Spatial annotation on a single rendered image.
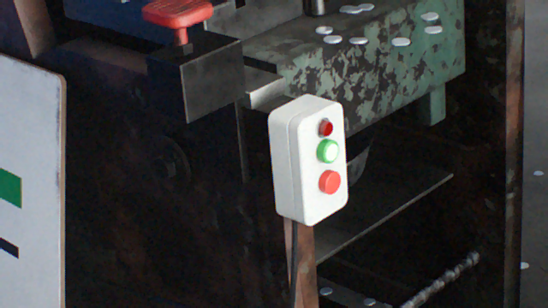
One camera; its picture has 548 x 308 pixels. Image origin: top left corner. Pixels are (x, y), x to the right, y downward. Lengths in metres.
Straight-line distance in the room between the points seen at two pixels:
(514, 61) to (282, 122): 0.52
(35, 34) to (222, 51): 0.46
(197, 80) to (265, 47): 0.19
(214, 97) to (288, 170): 0.12
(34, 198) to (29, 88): 0.16
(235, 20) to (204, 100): 0.20
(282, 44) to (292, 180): 0.21
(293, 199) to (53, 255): 0.49
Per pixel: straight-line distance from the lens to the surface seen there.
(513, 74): 1.71
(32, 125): 1.67
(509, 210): 1.81
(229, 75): 1.30
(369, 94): 1.53
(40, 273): 1.73
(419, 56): 1.61
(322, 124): 1.29
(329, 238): 1.67
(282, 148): 1.30
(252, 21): 1.47
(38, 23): 1.69
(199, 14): 1.24
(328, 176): 1.31
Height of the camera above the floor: 1.15
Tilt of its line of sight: 26 degrees down
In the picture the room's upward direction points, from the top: 5 degrees counter-clockwise
